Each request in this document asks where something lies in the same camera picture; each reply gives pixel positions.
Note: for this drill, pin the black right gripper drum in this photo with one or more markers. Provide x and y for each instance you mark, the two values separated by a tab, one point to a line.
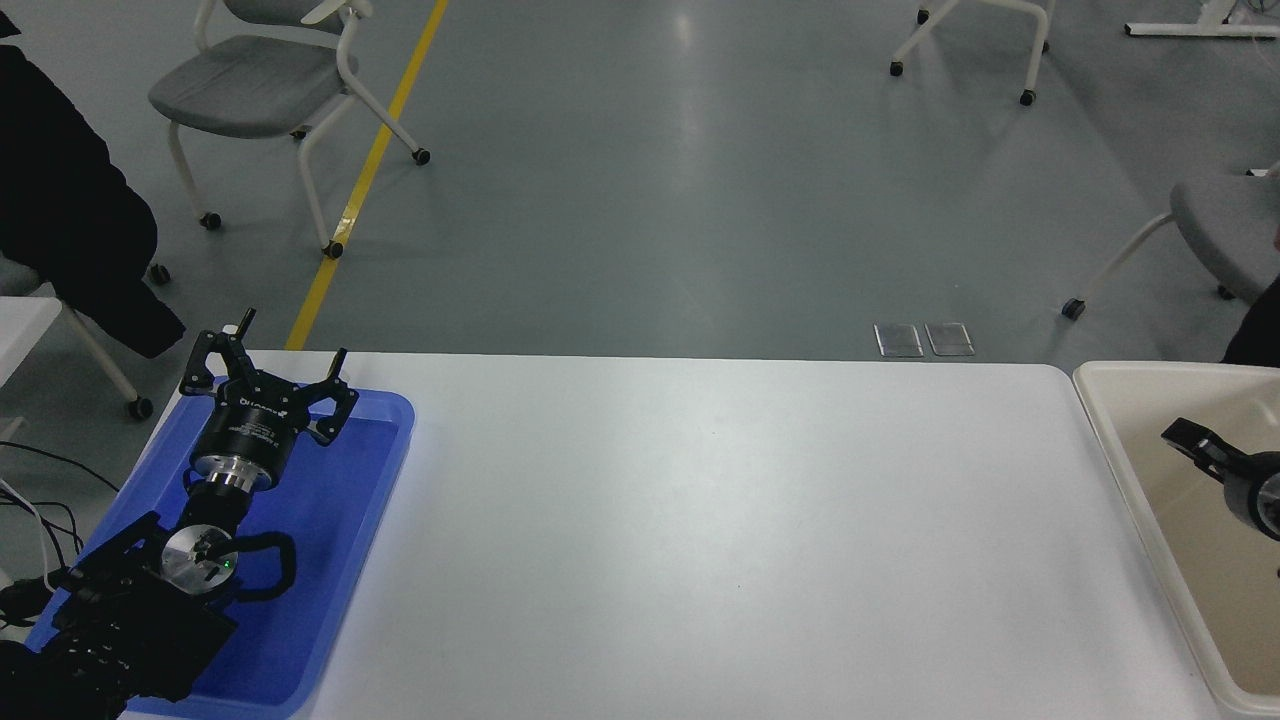
1242	490

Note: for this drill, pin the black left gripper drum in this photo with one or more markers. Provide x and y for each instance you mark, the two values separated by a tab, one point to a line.
250	428

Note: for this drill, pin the large pale bin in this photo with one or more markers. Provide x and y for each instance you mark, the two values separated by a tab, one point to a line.
1150	440

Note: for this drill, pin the blue plastic tray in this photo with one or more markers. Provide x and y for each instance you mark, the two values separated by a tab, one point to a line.
330	520

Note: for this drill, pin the standing person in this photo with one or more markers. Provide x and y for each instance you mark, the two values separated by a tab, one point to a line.
1260	335

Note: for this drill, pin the white chair under seated person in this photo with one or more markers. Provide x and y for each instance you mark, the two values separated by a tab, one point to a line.
100	360

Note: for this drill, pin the grey chair with blue caster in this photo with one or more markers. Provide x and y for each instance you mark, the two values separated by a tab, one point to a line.
1230	225

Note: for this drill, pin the seated person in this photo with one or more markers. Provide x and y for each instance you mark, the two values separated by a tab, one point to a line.
60	210

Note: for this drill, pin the silver floor outlet plate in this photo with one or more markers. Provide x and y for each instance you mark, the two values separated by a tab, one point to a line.
950	338
898	340

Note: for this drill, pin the white desk base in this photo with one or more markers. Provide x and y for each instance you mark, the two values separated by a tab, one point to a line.
1180	29

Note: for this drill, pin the white chair legs with casters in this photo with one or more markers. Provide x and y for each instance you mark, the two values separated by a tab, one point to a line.
1035	50

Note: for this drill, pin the grey chair with white frame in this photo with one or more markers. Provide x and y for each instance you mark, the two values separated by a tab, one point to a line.
240	85

